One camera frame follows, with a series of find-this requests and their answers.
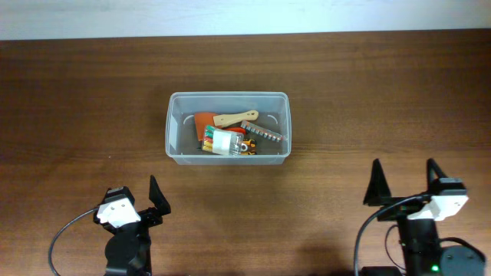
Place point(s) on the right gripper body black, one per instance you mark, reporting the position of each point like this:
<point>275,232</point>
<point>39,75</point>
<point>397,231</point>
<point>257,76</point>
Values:
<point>398,212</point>

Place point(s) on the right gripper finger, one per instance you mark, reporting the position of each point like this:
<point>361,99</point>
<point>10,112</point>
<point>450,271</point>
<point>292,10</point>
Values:
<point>378,192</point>
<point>434,176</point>

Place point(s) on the clear box of bits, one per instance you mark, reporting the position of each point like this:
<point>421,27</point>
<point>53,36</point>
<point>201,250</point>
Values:
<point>221,142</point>

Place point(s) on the orange scraper wooden handle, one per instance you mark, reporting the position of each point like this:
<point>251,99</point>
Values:
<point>204,119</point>

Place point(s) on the red handled side cutters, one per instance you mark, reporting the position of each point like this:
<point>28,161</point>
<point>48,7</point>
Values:
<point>236,130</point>

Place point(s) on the orange black long-nose pliers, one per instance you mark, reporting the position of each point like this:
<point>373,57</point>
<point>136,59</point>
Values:
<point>247,147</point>

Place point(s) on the orange bit holder strip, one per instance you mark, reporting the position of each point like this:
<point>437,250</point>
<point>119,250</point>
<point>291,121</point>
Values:
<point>261,131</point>

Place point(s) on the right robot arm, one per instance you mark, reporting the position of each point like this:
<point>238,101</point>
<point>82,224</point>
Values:
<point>424,251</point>

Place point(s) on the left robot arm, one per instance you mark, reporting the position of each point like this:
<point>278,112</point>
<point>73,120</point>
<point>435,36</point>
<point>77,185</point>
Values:
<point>128,250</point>

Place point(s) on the clear plastic container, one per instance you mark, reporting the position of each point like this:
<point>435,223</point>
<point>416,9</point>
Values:
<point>182,145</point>

